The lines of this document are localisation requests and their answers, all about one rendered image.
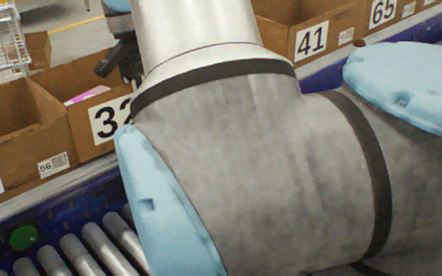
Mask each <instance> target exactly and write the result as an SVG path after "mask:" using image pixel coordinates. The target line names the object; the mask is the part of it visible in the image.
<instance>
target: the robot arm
mask: <svg viewBox="0 0 442 276"><path fill-rule="evenodd" d="M101 3H102V7H103V11H104V14H105V21H106V24H107V27H108V31H109V33H110V34H113V36H114V39H117V40H119V39H122V40H120V41H119V42H118V43H117V45H116V46H115V47H114V48H113V49H112V50H111V51H110V52H109V53H108V54H107V55H106V56H105V58H104V59H103V60H102V61H101V62H100V63H99V64H98V65H97V66H96V67H95V68H94V72H95V73H96V74H97V76H98V77H100V78H104V79H106V78H107V77H108V76H109V75H110V74H111V72H112V71H113V70H114V69H115V68H116V67H117V66H118V65H119V68H120V72H121V77H122V80H123V83H124V84H127V83H129V82H132V86H133V90H134V96H133V98H132V99H131V101H130V103H129V109H130V113H131V118H132V124H133V126H132V125H126V126H123V127H122V128H120V129H118V130H117V131H116V132H115V134H114V142H115V148H116V152H117V156H118V159H119V166H120V170H121V174H122V177H123V181H124V185H125V188H126V192H127V196H128V202H129V206H130V210H131V212H132V216H133V219H134V222H135V225H136V228H137V232H138V235H139V238H140V242H141V244H142V247H143V250H144V253H145V256H146V259H147V262H148V265H149V268H150V271H151V275H152V276H442V46H441V45H435V44H429V43H421V42H408V41H399V42H396V43H391V42H381V43H375V44H371V45H367V46H364V47H361V48H359V49H358V50H357V51H355V52H354V53H352V54H351V55H350V57H349V58H348V59H347V61H346V64H345V65H344V66H343V69H342V77H343V80H342V86H341V87H340V88H338V89H333V90H328V91H323V92H317V93H312V94H307V95H303V94H302V93H301V89H300V86H299V82H298V79H297V76H296V73H295V70H294V67H293V64H292V63H291V61H289V60H288V59H286V58H285V57H281V56H279V55H277V54H275V53H273V52H272V51H269V50H267V49H266V48H265V47H264V44H263V41H262V38H261V35H260V31H259V28H258V24H257V21H256V17H255V13H254V10H253V7H252V4H251V0H101ZM141 74H145V76H146V77H143V76H142V75H141Z"/></svg>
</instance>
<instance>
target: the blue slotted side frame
mask: <svg viewBox="0 0 442 276"><path fill-rule="evenodd" d="M437 24H438V26H437ZM427 27H430V30H427ZM436 28H437V29H436ZM420 31H421V33H420ZM438 34H439V35H438ZM411 35H412V36H411ZM419 35H420V36H419ZM410 38H411V40H410ZM402 40H403V41H408V42H421V43H429V44H434V43H435V42H439V41H440V40H442V13H440V14H438V15H436V16H435V17H432V18H430V19H428V20H426V21H424V22H422V23H420V24H418V25H413V26H411V27H409V28H407V29H405V30H403V31H401V32H399V33H397V34H395V35H393V36H391V37H389V38H387V39H385V40H383V41H381V42H391V43H396V42H399V41H402ZM422 41H423V42H422ZM381 42H378V43H381ZM347 59H348V57H347V58H345V59H342V60H340V61H338V62H336V63H334V64H332V65H330V66H328V67H326V68H323V69H321V70H320V71H318V72H316V73H314V74H312V75H310V76H308V77H306V78H304V79H302V80H299V81H298V82H299V86H300V89H301V93H302V94H303V95H307V94H312V93H317V92H323V91H328V90H333V87H334V89H338V88H340V87H341V86H342V80H343V77H342V69H343V66H344V65H345V64H346V61H347ZM340 70H341V74H340V76H339V73H340ZM329 76H330V79H329V81H328V78H329ZM317 82H318V87H317ZM305 87H307V88H306V94H305ZM114 180H116V188H115V189H114V188H113V183H112V182H113V181H114ZM104 189H105V190H104ZM92 191H95V193H96V196H95V197H93V195H92ZM83 198H84V199H83ZM117 198H118V200H117ZM71 200H74V203H75V207H74V208H72V207H71V203H70V201H71ZM106 201H108V203H109V208H108V207H106V205H105V202H106ZM128 203H129V202H128V199H127V198H126V188H125V185H124V181H123V177H122V174H121V170H120V166H118V167H116V168H114V169H112V170H110V171H108V172H104V173H102V174H100V175H98V176H96V177H94V178H92V179H90V180H87V181H85V182H83V183H82V184H81V183H80V184H78V185H76V186H74V187H72V188H69V189H67V190H65V191H63V192H61V193H59V194H57V195H54V196H51V197H49V198H47V199H45V200H43V201H41V202H39V203H37V204H36V205H33V206H31V207H29V208H27V209H25V210H23V211H21V212H19V213H17V214H14V215H12V216H10V217H8V218H5V219H4V220H2V221H0V236H1V235H2V232H3V231H4V230H6V229H8V228H9V227H11V226H13V225H15V224H17V223H18V222H20V221H22V220H25V219H28V218H30V217H35V221H36V224H37V227H38V230H39V234H40V237H41V233H43V232H44V233H45V236H46V239H45V240H43V239H42V238H41V240H40V241H38V242H36V243H34V244H32V245H31V246H30V247H28V248H26V249H24V250H23V251H22V252H19V251H18V252H16V253H15V254H13V255H8V254H10V252H9V250H8V247H7V245H6V243H5V242H2V241H1V239H0V270H4V271H6V272H7V273H8V275H9V276H16V275H15V274H14V272H13V265H14V264H15V262H16V261H18V260H19V259H20V258H28V259H30V260H31V261H32V263H33V265H34V266H35V269H39V268H41V267H42V266H41V265H40V263H39V261H38V260H37V258H36V253H37V251H38V250H39V248H41V247H42V246H44V245H52V246H53V247H54V248H55V249H56V251H57V252H58V254H59V256H60V257H61V256H63V255H65V254H64V252H63V251H62V249H61V248H60V246H59V241H60V239H61V238H62V237H63V236H64V235H66V234H69V233H72V234H75V235H76V236H77V238H78V239H79V240H80V241H81V243H82V244H85V243H87V241H86V240H85V238H84V237H83V236H82V234H81V230H82V228H83V227H84V226H85V224H86V223H88V222H96V223H97V224H98V225H99V226H100V228H101V229H102V230H103V231H104V232H105V233H106V232H107V231H108V230H107V229H106V228H105V226H104V225H103V218H104V216H105V214H107V213H108V212H111V211H114V212H115V213H117V214H118V215H119V216H120V217H121V218H122V219H123V220H124V221H128V219H126V218H125V216H124V215H123V209H124V207H125V206H126V204H128ZM97 208H98V210H97ZM60 209H62V210H60ZM86 210H88V213H89V217H88V218H87V217H86V216H85V211H86ZM49 211H51V212H52V215H53V217H52V218H51V219H49V217H48V212H49ZM76 219H77V220H76ZM38 220H39V221H38ZM65 221H67V224H68V228H66V229H65V228H64V224H63V223H64V222H65ZM54 230H56V231H54Z"/></svg>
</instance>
